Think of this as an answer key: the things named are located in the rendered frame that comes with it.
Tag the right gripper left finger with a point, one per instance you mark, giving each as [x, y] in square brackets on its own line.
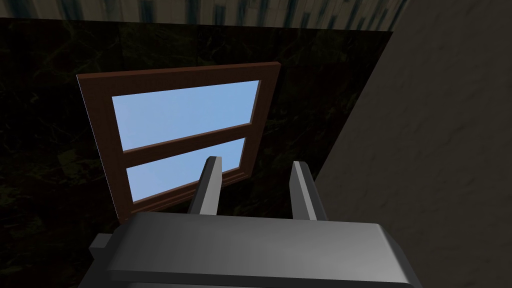
[208, 192]

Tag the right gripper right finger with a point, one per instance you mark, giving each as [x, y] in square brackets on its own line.
[304, 196]

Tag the brown framed window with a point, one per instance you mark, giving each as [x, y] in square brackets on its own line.
[180, 116]

